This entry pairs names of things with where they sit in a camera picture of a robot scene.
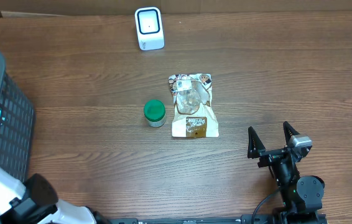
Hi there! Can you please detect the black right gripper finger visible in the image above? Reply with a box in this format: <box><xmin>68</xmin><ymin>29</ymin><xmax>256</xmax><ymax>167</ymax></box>
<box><xmin>248</xmin><ymin>126</ymin><xmax>266</xmax><ymax>159</ymax></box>
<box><xmin>283</xmin><ymin>121</ymin><xmax>299</xmax><ymax>146</ymax></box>

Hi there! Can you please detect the brown white snack pouch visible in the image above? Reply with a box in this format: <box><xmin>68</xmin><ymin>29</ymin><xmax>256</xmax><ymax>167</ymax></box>
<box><xmin>169</xmin><ymin>73</ymin><xmax>219</xmax><ymax>138</ymax></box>

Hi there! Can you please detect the green lid jar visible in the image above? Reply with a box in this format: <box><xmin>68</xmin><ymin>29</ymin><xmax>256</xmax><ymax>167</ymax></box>
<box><xmin>144</xmin><ymin>100</ymin><xmax>166</xmax><ymax>128</ymax></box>

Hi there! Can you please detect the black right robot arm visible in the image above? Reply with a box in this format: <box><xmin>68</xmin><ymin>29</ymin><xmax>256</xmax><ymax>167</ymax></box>
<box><xmin>247</xmin><ymin>121</ymin><xmax>327</xmax><ymax>223</ymax></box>

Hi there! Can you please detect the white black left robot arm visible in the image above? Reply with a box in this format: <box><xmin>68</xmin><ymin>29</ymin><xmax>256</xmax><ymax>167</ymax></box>
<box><xmin>0</xmin><ymin>167</ymin><xmax>109</xmax><ymax>224</ymax></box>

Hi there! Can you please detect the white barcode scanner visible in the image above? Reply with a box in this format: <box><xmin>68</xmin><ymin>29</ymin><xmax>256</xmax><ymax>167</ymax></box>
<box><xmin>134</xmin><ymin>7</ymin><xmax>165</xmax><ymax>51</ymax></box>

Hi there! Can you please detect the grey plastic mesh basket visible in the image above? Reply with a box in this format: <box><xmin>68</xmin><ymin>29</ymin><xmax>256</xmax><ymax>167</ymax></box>
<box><xmin>0</xmin><ymin>53</ymin><xmax>36</xmax><ymax>182</ymax></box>

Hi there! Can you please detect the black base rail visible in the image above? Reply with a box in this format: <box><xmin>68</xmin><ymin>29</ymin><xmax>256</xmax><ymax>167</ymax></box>
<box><xmin>108</xmin><ymin>214</ymin><xmax>328</xmax><ymax>224</ymax></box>

